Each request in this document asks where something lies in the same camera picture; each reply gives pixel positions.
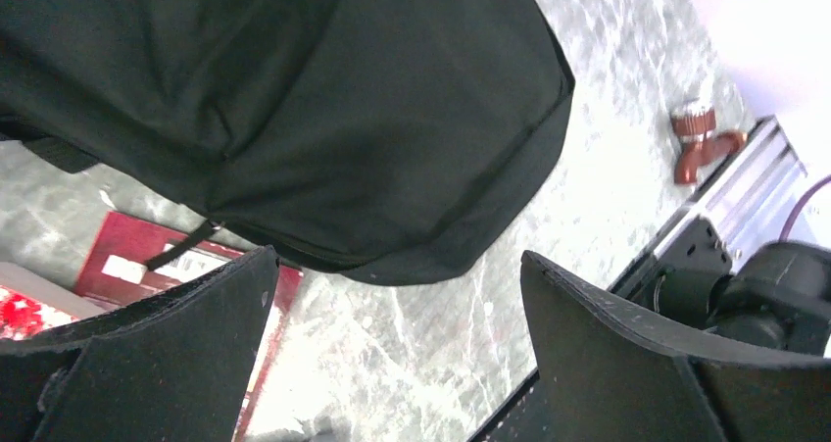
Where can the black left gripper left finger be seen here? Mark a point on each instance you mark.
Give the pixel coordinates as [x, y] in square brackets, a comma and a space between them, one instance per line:
[171, 367]

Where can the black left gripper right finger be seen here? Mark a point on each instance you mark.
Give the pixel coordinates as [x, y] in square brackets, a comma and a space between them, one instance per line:
[615, 371]

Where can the red snack packet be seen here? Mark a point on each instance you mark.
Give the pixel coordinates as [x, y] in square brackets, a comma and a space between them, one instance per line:
[23, 317]

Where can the black student backpack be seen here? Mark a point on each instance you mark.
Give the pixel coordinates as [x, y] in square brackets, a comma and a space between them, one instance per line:
[391, 141]

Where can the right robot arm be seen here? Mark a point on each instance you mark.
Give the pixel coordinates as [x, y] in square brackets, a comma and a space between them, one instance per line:
[779, 299]

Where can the dark red book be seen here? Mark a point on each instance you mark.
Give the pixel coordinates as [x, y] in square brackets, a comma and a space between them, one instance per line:
[114, 275]

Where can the copper brass tap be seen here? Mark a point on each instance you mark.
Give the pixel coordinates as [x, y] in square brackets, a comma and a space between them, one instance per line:
[694, 125]

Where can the aluminium frame rail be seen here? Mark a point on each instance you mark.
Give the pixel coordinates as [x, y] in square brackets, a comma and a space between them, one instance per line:
[741, 206]

